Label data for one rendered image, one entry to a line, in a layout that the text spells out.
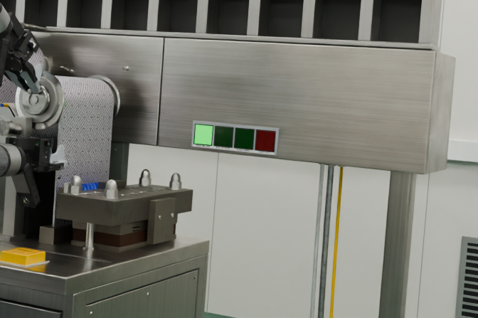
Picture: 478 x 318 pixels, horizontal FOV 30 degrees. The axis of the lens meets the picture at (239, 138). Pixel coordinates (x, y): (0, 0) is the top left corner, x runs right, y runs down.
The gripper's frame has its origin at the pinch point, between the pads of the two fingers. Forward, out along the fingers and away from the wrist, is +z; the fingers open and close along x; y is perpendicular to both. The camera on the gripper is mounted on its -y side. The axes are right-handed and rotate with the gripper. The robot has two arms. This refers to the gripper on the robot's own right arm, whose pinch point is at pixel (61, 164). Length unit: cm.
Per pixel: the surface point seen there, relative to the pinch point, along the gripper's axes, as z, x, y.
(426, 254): 263, -36, -54
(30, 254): -27.7, -13.2, -16.7
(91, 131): 11.8, -0.3, 8.1
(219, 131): 29.4, -28.6, 10.5
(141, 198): 6.3, -20.0, -6.7
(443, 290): 263, -46, -71
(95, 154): 14.4, -0.3, 2.2
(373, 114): 30, -70, 18
